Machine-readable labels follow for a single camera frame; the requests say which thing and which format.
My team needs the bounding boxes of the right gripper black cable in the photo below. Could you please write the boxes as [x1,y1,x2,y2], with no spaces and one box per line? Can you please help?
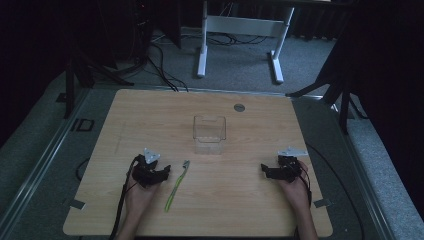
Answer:
[297,164,314,209]

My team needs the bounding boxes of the dark curtain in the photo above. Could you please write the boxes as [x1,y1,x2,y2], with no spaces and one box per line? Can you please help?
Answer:
[328,0,424,214]
[0,0,73,149]

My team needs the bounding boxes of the black floor cables bundle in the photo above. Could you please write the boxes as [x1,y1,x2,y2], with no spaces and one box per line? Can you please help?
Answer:
[146,42,190,93]

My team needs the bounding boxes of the black square floor bracket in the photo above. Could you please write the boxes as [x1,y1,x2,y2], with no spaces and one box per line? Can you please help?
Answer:
[70,118,96,133]

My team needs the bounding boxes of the person's right hand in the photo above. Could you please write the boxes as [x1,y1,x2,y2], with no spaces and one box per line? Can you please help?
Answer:
[278,160,313,212]

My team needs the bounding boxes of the green toothbrush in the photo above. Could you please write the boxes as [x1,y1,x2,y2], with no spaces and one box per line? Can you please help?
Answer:
[163,159,191,213]

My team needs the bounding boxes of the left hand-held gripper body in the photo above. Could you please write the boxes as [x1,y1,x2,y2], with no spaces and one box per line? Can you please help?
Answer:
[132,147,162,188]

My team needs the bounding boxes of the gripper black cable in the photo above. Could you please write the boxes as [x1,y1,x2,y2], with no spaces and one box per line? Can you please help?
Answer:
[109,156,139,240]
[297,164,314,209]

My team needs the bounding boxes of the white metal desk frame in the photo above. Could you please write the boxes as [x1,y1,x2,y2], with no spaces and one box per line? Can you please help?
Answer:
[196,0,296,85]

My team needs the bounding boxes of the thin black floor cable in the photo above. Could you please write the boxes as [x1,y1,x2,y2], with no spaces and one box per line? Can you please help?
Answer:
[305,143,365,240]

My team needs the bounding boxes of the black tripod stand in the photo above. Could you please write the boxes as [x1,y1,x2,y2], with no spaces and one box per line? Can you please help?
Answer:
[62,43,135,120]
[285,56,368,135]

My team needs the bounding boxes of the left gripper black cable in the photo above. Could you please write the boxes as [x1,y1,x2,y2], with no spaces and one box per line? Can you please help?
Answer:
[109,156,139,240]

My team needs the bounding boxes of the metal floor rail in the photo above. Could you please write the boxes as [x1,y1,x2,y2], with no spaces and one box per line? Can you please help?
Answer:
[329,103,396,240]
[0,88,91,236]

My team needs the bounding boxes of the black cables under desk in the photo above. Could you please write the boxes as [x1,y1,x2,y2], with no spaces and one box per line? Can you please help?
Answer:
[205,31,270,47]

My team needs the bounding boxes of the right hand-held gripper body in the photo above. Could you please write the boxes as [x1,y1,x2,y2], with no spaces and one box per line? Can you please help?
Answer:
[277,146,309,184]

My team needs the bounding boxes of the black floor cable loop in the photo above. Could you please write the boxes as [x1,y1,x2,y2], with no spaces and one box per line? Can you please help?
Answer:
[75,157,91,183]

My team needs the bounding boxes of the clear plastic container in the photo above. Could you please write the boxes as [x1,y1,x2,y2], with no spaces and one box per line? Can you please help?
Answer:
[192,114,228,156]

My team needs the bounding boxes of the dark computer tower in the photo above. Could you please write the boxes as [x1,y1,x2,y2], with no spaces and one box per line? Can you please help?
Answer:
[96,0,155,69]

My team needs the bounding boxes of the grey tape piece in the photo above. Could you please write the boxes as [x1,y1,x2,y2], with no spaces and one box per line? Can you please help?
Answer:
[313,198,333,209]
[68,198,86,211]

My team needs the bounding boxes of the person's left hand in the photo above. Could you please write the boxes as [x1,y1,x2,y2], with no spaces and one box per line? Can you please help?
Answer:
[124,173,162,214]

